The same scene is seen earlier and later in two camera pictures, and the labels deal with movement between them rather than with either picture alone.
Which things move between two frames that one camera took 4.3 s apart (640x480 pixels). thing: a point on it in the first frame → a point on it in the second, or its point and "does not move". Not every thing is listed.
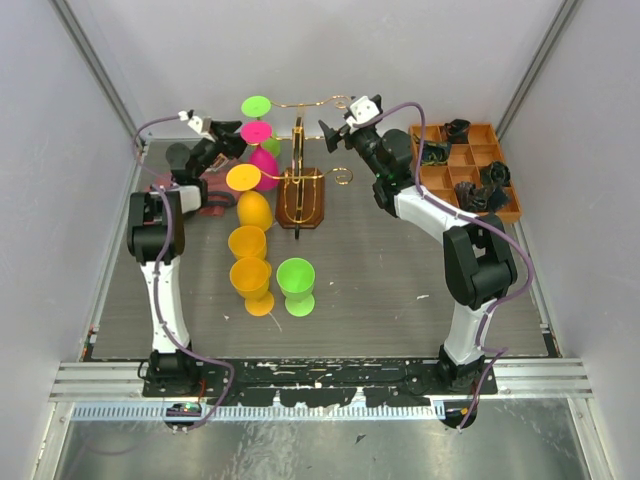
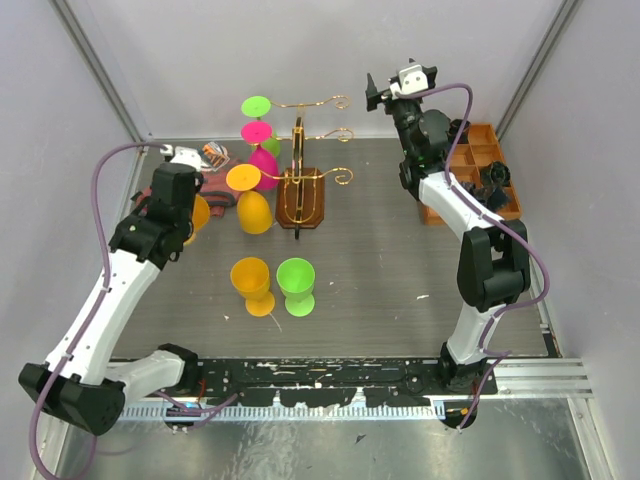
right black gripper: [332, 137] → [373, 96]
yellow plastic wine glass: [253, 206] does not move
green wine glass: [259, 106] does not move
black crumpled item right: [497, 173] does not move
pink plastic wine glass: [255, 133] does not move
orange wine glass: [247, 241] → [200, 216]
